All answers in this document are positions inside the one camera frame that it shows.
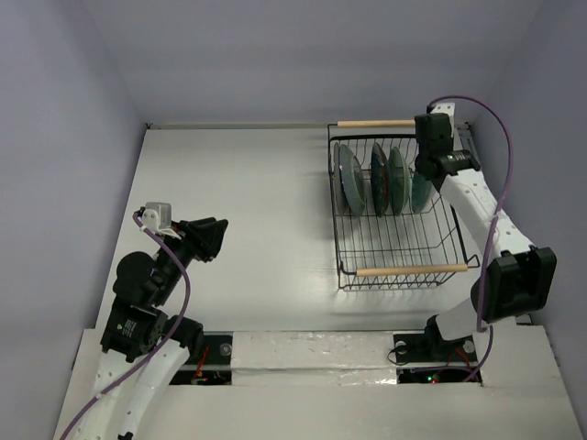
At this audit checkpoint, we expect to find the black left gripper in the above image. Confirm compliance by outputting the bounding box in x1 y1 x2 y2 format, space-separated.
154 215 228 303

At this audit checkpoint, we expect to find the red floral plate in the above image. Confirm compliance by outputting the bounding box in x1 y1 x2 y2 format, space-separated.
410 172 433 214

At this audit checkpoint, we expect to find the dark teal brown-rimmed plate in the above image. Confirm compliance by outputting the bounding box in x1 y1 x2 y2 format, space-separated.
388 147 410 215

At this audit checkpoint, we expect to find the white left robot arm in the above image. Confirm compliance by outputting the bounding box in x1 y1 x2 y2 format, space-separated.
74 204 228 439

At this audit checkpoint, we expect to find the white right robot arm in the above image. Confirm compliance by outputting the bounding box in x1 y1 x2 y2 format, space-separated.
392 110 557 364

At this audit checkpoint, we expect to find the light green plate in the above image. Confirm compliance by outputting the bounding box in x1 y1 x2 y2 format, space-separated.
371 142 390 217

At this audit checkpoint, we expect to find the grey patterned plate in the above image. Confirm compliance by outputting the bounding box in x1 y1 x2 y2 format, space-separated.
333 142 366 218

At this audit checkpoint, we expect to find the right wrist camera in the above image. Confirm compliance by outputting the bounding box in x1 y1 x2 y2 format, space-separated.
426 101 455 136

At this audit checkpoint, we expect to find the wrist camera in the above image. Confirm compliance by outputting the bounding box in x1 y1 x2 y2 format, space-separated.
138 202 180 238
426 101 455 136

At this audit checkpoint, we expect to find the aluminium rail on table edge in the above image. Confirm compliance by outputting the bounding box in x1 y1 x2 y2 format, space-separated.
456 122 479 159

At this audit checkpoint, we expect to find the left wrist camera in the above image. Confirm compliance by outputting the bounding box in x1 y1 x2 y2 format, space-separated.
138 202 180 238

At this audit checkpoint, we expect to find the black wire dish rack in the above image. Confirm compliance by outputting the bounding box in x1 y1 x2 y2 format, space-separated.
327 124 481 291

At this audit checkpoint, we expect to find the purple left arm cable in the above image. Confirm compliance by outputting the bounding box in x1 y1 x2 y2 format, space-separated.
54 209 192 440

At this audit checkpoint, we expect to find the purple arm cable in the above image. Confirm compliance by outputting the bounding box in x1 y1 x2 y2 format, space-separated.
426 94 515 384
54 209 192 440

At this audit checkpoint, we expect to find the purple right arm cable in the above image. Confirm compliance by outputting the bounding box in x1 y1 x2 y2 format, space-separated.
426 94 515 384

